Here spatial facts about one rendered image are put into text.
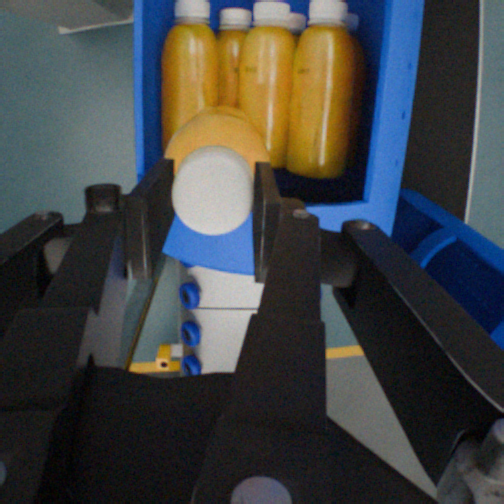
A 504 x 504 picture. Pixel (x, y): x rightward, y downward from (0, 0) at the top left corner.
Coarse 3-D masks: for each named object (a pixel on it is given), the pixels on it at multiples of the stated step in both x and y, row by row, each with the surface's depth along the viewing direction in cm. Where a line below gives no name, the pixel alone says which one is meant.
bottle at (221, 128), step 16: (208, 112) 26; (224, 112) 25; (240, 112) 30; (192, 128) 21; (208, 128) 21; (224, 128) 21; (240, 128) 22; (256, 128) 28; (176, 144) 21; (192, 144) 20; (208, 144) 20; (224, 144) 20; (240, 144) 20; (256, 144) 22; (176, 160) 21; (240, 160) 20; (256, 160) 21
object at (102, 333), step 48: (96, 192) 12; (96, 240) 10; (48, 288) 8; (96, 288) 8; (48, 336) 5; (96, 336) 7; (0, 384) 4; (48, 384) 5; (0, 432) 3; (48, 432) 4; (0, 480) 3; (48, 480) 3
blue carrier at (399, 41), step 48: (144, 0) 35; (240, 0) 47; (288, 0) 47; (384, 0) 40; (144, 48) 38; (384, 48) 28; (144, 96) 39; (384, 96) 29; (144, 144) 41; (384, 144) 32; (288, 192) 55; (336, 192) 54; (384, 192) 34; (192, 240) 33; (240, 240) 32
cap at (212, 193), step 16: (192, 160) 18; (208, 160) 18; (224, 160) 18; (176, 176) 18; (192, 176) 18; (208, 176) 18; (224, 176) 18; (240, 176) 18; (176, 192) 18; (192, 192) 18; (208, 192) 18; (224, 192) 18; (240, 192) 18; (176, 208) 19; (192, 208) 19; (208, 208) 19; (224, 208) 19; (240, 208) 19; (192, 224) 19; (208, 224) 19; (224, 224) 19; (240, 224) 19
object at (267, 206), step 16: (256, 176) 16; (272, 176) 16; (256, 192) 15; (272, 192) 14; (256, 208) 15; (272, 208) 13; (256, 224) 14; (272, 224) 13; (256, 240) 14; (272, 240) 13; (256, 256) 13; (256, 272) 14
